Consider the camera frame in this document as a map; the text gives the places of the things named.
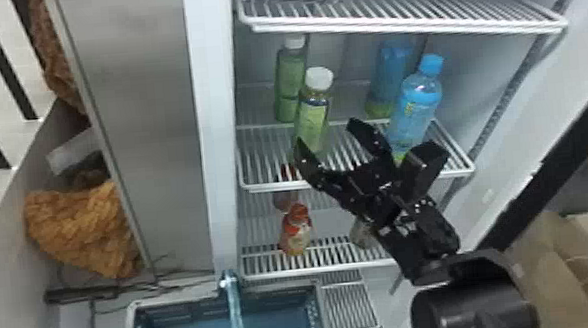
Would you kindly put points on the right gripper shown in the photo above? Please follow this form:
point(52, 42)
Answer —
point(369, 188)

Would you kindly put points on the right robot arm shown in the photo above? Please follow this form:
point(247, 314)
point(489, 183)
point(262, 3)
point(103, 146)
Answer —
point(468, 309)

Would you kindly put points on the green bottle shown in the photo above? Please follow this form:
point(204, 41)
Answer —
point(314, 113)
point(288, 81)

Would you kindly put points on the blue bottle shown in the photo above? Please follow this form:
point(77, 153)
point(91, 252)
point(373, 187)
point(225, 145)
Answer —
point(416, 105)
point(389, 73)

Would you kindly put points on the red bottle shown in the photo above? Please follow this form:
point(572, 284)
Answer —
point(295, 230)

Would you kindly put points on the white fridge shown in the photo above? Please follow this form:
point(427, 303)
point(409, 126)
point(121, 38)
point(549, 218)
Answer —
point(164, 117)

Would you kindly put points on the fridge door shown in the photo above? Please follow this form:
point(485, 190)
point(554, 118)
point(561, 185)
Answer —
point(558, 112)

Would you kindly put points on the brown paper bag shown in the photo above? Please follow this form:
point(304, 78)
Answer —
point(576, 269)

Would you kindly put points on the orange cloth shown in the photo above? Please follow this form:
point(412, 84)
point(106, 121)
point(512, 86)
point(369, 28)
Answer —
point(83, 229)

